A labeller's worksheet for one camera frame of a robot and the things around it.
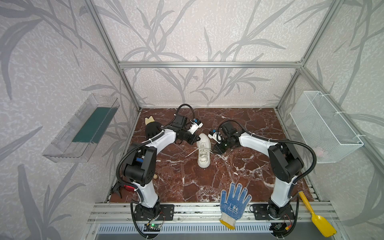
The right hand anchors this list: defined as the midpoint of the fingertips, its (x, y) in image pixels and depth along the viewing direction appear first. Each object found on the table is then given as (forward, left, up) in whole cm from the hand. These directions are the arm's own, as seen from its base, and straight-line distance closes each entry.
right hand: (214, 145), depth 93 cm
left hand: (+4, +9, +6) cm, 12 cm away
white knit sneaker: (0, +7, -1) cm, 7 cm away
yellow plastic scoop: (-41, -49, -4) cm, 64 cm away
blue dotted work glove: (-33, -8, -4) cm, 35 cm away
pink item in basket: (-13, -50, +16) cm, 54 cm away
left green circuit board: (-42, +32, -6) cm, 53 cm away
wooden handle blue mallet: (-19, +35, -3) cm, 39 cm away
